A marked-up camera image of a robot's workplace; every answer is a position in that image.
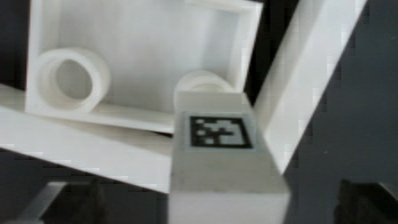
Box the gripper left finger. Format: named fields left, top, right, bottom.
left=13, top=181, right=106, bottom=224

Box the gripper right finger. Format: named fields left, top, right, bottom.
left=333, top=179, right=398, bottom=224

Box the white chair leg with tag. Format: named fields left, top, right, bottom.
left=166, top=91, right=289, bottom=224

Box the white chair seat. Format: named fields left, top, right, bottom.
left=24, top=0, right=262, bottom=133

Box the white U-shaped boundary fence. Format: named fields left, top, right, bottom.
left=0, top=0, right=365, bottom=193

